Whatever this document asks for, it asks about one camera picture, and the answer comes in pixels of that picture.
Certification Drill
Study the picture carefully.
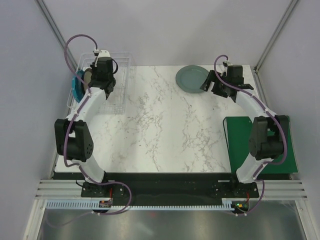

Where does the brown rimmed beige plate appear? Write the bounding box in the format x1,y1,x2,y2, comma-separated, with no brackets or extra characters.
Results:
83,68,93,86

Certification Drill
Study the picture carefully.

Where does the pale green ceramic plate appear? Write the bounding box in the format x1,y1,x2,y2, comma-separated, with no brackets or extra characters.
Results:
175,65,209,94

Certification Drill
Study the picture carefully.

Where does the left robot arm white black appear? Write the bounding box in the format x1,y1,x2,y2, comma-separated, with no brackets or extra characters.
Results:
54,56,116,185

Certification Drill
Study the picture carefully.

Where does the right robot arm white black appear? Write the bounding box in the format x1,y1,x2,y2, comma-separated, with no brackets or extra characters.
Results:
200,62,290,184

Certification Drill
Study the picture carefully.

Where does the blue scalloped plate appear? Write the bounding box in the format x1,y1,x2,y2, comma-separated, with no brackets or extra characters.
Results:
71,75,85,103

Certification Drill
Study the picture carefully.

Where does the green mat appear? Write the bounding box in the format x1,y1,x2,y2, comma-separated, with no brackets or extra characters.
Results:
223,116,299,174

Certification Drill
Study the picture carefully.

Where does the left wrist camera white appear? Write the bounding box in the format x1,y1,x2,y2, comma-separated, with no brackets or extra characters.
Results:
93,49,111,62

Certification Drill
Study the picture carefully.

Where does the white wire dish rack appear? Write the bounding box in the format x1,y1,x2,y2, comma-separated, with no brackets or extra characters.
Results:
67,51,136,115

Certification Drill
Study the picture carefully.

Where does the left aluminium frame post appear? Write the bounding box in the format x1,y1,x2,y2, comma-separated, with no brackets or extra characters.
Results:
34,0,78,69

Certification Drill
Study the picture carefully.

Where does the aluminium frame post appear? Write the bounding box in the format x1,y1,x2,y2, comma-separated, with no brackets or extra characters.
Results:
253,0,300,74
34,0,78,69

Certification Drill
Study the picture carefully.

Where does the right aluminium frame post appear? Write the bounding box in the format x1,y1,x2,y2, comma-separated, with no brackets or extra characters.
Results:
253,0,300,74

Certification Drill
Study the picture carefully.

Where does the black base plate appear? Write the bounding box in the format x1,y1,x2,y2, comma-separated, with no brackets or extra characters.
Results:
81,173,260,208

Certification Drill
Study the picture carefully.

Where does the aluminium rail front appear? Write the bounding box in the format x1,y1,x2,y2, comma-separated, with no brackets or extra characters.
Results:
35,179,307,200

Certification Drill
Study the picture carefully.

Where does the right cable duct white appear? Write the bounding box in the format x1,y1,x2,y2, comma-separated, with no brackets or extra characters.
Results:
221,198,250,211

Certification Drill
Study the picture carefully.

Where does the cable duct white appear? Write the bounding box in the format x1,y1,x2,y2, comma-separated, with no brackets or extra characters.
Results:
46,199,113,210
221,198,250,211

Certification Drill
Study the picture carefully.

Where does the left cable duct white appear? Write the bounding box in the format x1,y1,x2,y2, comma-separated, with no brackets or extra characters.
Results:
46,199,113,210

